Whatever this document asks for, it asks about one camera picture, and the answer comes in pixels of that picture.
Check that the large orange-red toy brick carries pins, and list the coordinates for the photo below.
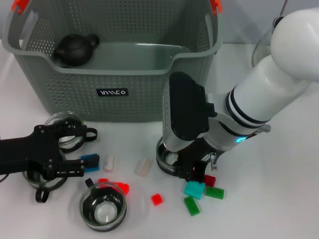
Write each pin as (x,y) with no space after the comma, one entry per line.
(124,189)

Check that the glass teacup black holder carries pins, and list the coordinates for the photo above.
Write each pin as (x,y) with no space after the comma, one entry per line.
(74,145)
(103,211)
(56,183)
(165,159)

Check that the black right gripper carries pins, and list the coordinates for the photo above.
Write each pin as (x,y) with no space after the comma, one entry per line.
(192,156)

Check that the black clay teapot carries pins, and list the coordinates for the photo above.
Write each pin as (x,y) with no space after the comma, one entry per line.
(74,49)

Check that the dark red toy brick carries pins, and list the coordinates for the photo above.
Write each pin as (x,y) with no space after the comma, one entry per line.
(210,180)

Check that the beige translucent toy brick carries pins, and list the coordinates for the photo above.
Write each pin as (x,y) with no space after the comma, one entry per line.
(142,168)

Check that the green toy brick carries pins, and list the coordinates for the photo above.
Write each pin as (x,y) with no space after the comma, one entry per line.
(192,206)
(214,193)

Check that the white pink toy brick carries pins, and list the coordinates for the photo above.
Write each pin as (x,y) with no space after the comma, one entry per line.
(109,164)

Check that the teal toy brick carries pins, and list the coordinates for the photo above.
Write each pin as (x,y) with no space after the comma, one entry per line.
(194,190)

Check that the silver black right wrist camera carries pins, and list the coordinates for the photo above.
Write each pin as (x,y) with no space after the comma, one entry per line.
(187,107)

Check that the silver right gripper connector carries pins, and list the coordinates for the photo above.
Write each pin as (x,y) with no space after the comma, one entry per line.
(213,161)

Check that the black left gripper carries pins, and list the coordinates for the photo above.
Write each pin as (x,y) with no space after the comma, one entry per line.
(30,154)

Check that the grey perforated storage bin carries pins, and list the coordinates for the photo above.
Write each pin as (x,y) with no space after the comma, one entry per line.
(124,104)

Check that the blue toy brick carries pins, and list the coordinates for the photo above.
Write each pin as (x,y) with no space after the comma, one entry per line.
(91,169)

